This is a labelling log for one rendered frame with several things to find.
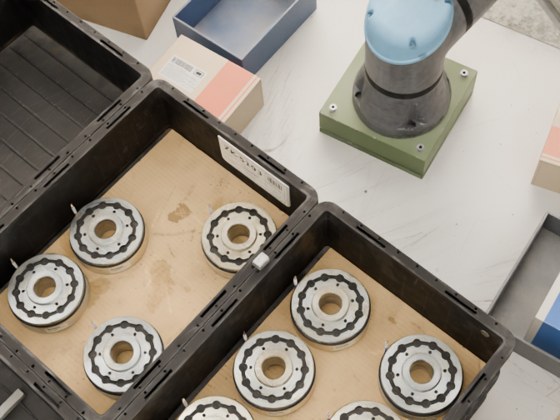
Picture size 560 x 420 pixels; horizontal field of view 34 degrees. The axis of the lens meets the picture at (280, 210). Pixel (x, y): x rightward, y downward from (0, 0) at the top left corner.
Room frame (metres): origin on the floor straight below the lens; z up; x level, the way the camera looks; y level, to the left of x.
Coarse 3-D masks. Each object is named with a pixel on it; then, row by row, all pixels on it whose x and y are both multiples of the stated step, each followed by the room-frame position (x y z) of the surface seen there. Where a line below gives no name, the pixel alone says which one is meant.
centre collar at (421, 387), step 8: (408, 360) 0.34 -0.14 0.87; (416, 360) 0.34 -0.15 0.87; (424, 360) 0.34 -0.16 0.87; (432, 360) 0.34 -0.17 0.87; (408, 368) 0.33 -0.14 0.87; (432, 368) 0.33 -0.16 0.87; (440, 368) 0.33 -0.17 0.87; (408, 376) 0.32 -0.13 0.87; (432, 376) 0.32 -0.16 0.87; (440, 376) 0.32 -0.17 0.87; (408, 384) 0.31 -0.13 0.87; (416, 384) 0.31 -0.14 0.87; (424, 384) 0.31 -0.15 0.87; (432, 384) 0.31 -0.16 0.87
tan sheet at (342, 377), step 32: (384, 288) 0.46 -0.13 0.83; (288, 320) 0.43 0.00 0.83; (384, 320) 0.41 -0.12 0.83; (416, 320) 0.41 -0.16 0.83; (320, 352) 0.38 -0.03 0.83; (352, 352) 0.37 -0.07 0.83; (224, 384) 0.35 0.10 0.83; (320, 384) 0.34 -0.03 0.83; (352, 384) 0.33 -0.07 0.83; (256, 416) 0.31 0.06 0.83; (288, 416) 0.30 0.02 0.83; (320, 416) 0.30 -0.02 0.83
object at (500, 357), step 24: (312, 216) 0.52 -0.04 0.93; (336, 216) 0.52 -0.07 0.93; (288, 240) 0.49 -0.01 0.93; (384, 240) 0.48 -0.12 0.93; (408, 264) 0.44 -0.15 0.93; (240, 288) 0.44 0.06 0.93; (432, 288) 0.41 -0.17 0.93; (216, 312) 0.41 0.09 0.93; (480, 312) 0.37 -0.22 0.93; (504, 336) 0.34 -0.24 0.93; (504, 360) 0.31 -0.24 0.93; (480, 384) 0.29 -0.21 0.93; (456, 408) 0.26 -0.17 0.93
